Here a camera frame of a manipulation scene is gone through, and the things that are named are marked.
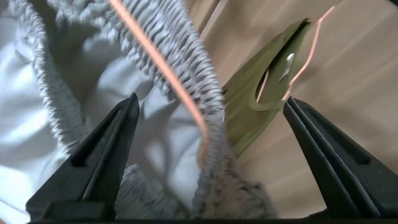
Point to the beige curtain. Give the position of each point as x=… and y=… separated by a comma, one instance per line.
x=357, y=62

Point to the green shirt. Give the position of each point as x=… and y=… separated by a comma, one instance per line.
x=242, y=118

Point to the pale grey shorts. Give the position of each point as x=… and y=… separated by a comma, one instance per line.
x=31, y=93

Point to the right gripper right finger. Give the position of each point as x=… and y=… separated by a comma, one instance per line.
x=357, y=186

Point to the pink clothes hanger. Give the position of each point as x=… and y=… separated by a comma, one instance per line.
x=311, y=49
x=186, y=100

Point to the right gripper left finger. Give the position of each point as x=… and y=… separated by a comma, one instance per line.
x=102, y=180

